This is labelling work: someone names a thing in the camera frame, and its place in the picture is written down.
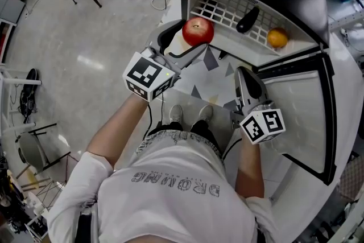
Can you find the person's grey shoe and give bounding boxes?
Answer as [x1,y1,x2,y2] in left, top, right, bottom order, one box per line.
[169,104,183,124]
[198,105,214,123]

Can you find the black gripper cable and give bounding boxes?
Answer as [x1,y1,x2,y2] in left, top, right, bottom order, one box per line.
[146,92,165,137]
[222,129,243,160]

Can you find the person's black shorts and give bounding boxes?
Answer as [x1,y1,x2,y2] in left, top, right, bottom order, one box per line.
[149,120,221,149]

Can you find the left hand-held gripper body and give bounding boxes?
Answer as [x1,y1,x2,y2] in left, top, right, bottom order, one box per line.
[122,47,182,103]

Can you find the orange fruit food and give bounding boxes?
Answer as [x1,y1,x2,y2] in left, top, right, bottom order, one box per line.
[266,27,289,49]

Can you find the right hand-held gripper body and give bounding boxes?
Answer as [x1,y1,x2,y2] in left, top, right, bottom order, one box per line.
[231,98,287,146]

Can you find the person's right grey shoe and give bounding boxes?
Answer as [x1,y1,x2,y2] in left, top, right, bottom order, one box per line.
[198,105,214,123]

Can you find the person's white printed t-shirt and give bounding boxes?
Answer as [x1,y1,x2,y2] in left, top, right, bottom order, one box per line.
[47,127,285,243]

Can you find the triangle patterned floor mat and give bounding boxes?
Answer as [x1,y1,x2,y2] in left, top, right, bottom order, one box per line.
[160,18,238,112]

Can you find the person's left grey shoe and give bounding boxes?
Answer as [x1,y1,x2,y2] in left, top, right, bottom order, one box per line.
[169,104,183,124]

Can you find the red apple food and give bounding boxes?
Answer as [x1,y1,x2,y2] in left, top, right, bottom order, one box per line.
[181,16,215,47]

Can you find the grey cabinet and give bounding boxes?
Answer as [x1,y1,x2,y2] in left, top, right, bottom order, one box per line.
[0,0,26,26]

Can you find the dark purple eggplant food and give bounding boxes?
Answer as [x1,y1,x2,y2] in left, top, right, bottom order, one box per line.
[235,6,260,34]

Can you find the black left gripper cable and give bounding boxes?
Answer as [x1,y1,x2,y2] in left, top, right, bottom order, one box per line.
[146,92,165,137]

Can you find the grey chair with black frame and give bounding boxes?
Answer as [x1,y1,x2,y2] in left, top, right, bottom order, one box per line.
[15,122,72,174]

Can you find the person's right forearm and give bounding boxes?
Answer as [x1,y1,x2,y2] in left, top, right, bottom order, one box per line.
[235,133,266,199]

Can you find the black shoe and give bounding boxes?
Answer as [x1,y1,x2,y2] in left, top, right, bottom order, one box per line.
[24,68,39,92]

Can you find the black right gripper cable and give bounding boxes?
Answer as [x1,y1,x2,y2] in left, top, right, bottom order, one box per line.
[222,129,243,160]

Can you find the white metal rack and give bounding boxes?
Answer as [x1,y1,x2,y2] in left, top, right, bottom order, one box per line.
[0,64,43,137]

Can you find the person's left forearm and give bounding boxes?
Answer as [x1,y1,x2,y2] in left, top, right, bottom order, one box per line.
[86,92,151,171]

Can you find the white grid fridge shelf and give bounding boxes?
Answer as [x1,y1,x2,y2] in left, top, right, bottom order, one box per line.
[189,0,288,51]

